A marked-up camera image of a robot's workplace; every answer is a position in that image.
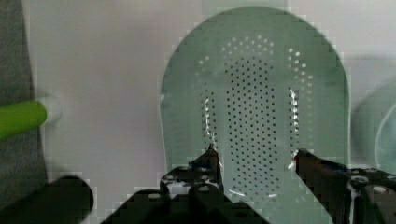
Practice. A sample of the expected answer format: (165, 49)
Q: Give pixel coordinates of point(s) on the green handle tool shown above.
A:
(21, 117)

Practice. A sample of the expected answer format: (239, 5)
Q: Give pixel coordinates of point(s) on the small green plate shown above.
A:
(374, 128)

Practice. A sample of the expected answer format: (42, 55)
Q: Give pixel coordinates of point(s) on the black cylinder post lower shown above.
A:
(67, 200)

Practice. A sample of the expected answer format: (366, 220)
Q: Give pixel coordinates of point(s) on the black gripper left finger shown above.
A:
(203, 170)

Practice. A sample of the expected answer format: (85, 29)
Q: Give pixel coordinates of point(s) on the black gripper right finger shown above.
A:
(350, 196)

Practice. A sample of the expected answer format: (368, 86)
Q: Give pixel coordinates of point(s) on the green oval strainer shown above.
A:
(257, 84)

